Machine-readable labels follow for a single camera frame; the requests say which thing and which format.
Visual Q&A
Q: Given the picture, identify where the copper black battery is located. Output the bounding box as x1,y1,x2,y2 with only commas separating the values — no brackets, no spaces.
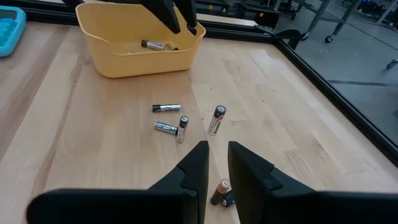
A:
210,179,231,206
220,190,236,208

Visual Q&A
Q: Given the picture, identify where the blue calculator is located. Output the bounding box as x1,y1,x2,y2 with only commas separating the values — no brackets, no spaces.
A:
0,5,27,58

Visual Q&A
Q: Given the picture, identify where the yellow plastic bin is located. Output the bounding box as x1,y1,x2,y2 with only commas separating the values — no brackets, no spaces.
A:
75,2,206,78

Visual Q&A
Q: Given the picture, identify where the silver black battery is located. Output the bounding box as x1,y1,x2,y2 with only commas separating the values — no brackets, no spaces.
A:
152,103,182,113
207,105,227,136
141,39,165,51
154,121,178,136
175,115,190,144

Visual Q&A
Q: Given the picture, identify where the black frame corner brace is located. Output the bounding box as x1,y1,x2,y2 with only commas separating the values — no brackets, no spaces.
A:
275,28,302,49

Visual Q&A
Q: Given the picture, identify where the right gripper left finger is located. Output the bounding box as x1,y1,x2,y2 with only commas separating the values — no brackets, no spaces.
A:
26,140,210,224

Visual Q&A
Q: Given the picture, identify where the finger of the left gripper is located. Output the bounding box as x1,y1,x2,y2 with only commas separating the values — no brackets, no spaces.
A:
175,0,198,35
61,0,182,34

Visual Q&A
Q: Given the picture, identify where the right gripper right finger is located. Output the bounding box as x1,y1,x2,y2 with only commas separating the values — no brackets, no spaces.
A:
228,141,398,224

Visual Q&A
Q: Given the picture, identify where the black cabinet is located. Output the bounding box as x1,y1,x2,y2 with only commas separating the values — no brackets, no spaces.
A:
195,0,280,29

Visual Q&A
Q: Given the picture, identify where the gray caster stand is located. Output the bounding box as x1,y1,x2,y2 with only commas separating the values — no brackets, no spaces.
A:
300,0,364,44

